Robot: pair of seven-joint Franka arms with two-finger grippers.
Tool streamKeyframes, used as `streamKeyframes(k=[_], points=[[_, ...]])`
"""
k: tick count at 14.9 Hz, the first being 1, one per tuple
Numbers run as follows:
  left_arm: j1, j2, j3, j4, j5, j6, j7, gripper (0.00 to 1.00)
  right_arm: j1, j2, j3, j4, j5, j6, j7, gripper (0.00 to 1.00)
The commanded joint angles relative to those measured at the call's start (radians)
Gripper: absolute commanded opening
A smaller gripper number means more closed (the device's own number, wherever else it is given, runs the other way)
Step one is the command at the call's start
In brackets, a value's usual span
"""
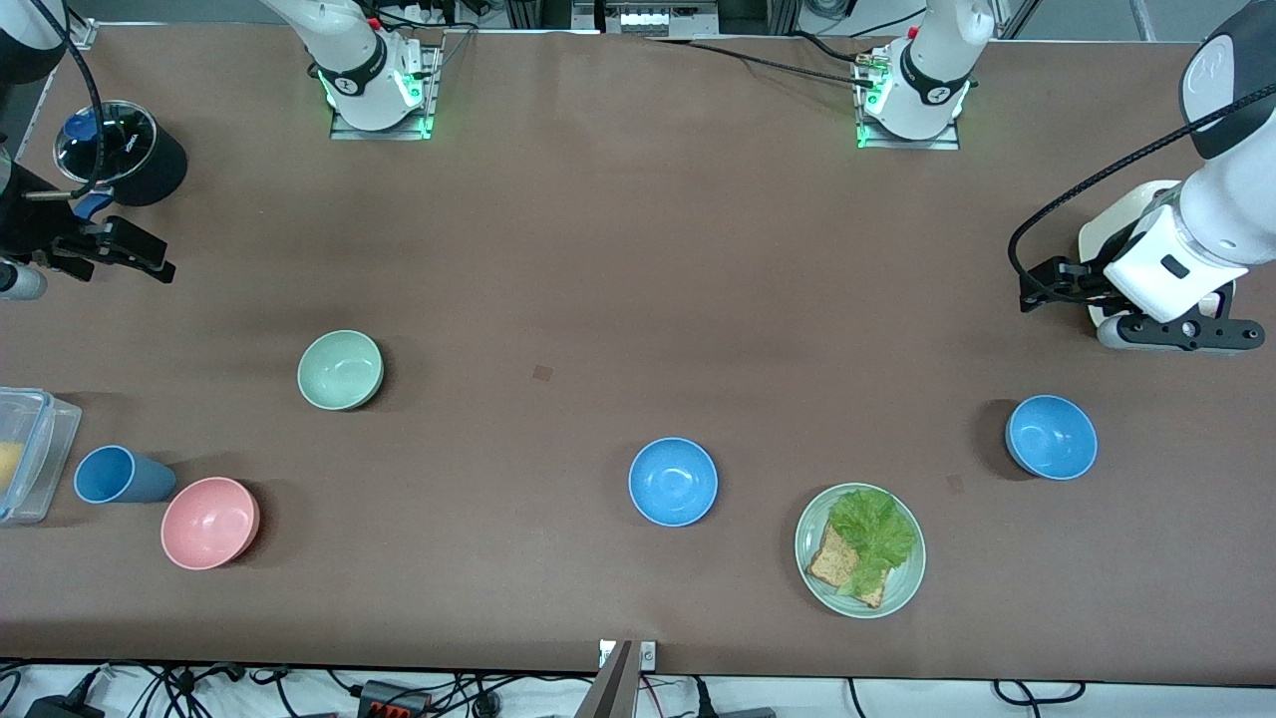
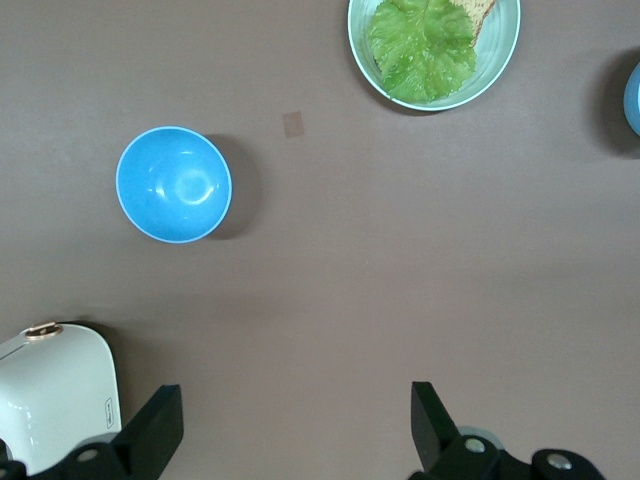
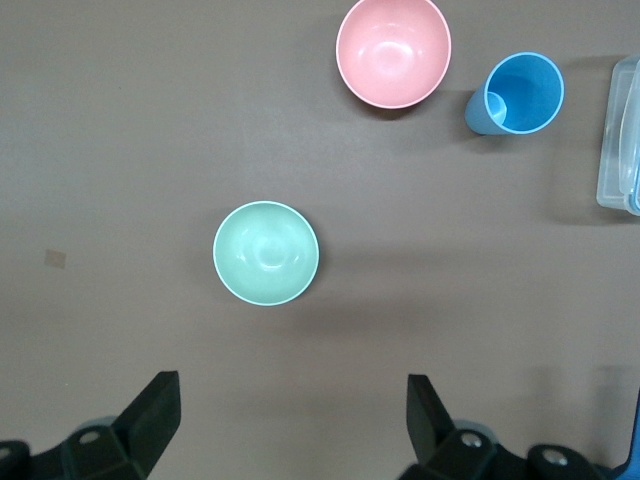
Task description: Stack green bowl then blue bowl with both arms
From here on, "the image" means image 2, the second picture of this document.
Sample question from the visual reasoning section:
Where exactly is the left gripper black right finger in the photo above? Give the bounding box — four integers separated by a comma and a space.
407, 381, 607, 480

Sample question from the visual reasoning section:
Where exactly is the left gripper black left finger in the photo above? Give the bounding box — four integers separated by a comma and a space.
52, 383, 184, 480

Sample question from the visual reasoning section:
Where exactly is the blue bowl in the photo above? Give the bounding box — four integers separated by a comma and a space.
623, 62, 640, 137
115, 125, 234, 245

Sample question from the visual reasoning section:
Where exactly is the white toaster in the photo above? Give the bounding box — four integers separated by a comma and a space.
0, 321, 123, 476

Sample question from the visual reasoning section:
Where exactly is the brown tape square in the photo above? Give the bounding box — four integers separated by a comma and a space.
282, 110, 306, 140

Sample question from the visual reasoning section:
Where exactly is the green lettuce leaf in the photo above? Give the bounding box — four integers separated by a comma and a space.
367, 0, 479, 101

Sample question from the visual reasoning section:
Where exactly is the pale green plate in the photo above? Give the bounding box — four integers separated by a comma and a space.
347, 0, 522, 111

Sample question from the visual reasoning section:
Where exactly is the brown bread slice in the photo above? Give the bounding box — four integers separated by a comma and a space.
373, 0, 497, 71

